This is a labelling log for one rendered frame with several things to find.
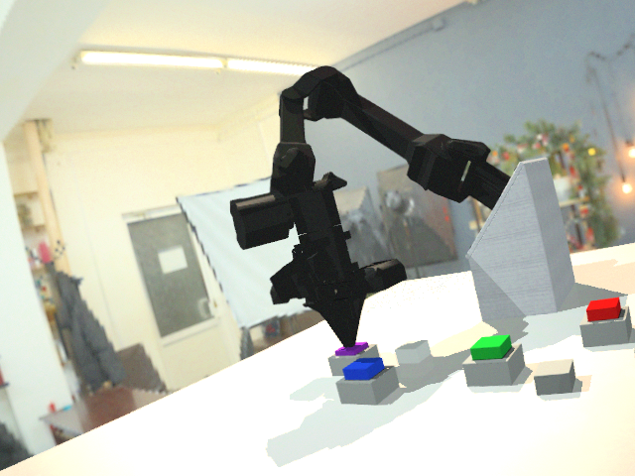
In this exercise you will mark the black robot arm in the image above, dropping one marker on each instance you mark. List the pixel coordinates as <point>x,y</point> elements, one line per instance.
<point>436,162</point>

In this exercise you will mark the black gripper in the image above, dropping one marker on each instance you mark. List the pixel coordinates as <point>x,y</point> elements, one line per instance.
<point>342,310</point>

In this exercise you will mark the purple button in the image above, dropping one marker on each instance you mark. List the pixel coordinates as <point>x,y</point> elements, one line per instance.
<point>346,355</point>

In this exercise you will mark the blue button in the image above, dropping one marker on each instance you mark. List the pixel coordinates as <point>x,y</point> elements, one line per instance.
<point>367,381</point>

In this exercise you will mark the red button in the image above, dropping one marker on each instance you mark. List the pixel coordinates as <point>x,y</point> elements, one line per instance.
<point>606,323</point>

